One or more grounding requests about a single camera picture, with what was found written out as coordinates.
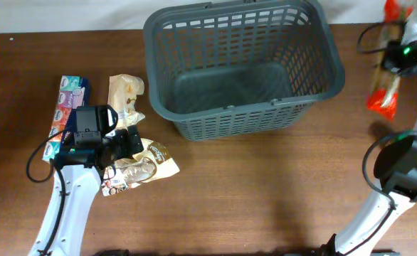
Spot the brown cookie bag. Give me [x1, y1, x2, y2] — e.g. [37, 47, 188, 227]
[101, 139, 180, 196]

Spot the orange San Remo pasta pack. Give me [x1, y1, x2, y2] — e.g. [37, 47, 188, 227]
[366, 0, 413, 120]

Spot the beige snack bag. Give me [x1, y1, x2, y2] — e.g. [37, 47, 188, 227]
[107, 74, 145, 129]

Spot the grey plastic shopping basket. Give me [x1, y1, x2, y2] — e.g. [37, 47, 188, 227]
[143, 0, 345, 141]

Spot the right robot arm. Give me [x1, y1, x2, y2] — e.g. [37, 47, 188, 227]
[313, 4, 417, 255]

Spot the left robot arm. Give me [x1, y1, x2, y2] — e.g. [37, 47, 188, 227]
[29, 105, 144, 255]

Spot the Kleenex tissue multipack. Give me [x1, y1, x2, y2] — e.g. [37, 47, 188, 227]
[42, 75, 91, 162]

